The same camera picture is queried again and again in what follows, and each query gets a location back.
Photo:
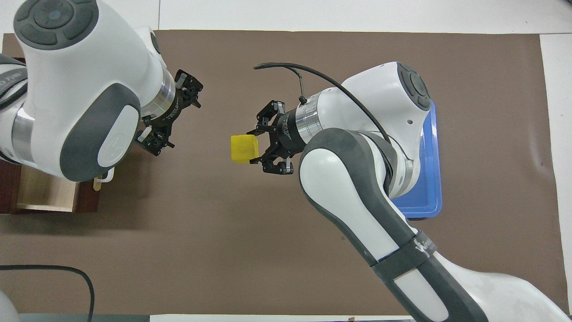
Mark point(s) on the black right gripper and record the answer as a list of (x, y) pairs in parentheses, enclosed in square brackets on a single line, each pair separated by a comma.
[(286, 133)]

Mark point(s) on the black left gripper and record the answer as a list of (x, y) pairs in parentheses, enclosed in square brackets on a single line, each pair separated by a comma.
[(165, 109)]

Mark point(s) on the yellow cube block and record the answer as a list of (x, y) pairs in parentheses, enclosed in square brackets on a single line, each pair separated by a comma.
[(243, 149)]

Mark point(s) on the dark wooden drawer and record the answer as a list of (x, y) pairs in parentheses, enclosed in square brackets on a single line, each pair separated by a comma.
[(44, 192)]

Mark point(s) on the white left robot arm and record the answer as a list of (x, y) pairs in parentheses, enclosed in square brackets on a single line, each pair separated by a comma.
[(80, 80)]

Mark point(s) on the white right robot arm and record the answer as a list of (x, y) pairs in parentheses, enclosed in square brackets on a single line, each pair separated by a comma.
[(357, 188)]

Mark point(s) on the dark wooden drawer cabinet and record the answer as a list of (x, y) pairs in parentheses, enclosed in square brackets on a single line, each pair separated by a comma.
[(8, 188)]

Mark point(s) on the brown table mat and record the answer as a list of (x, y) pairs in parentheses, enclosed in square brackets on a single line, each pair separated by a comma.
[(223, 232)]

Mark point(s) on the blue plastic tray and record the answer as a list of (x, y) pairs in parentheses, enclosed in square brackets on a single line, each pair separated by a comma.
[(429, 197)]

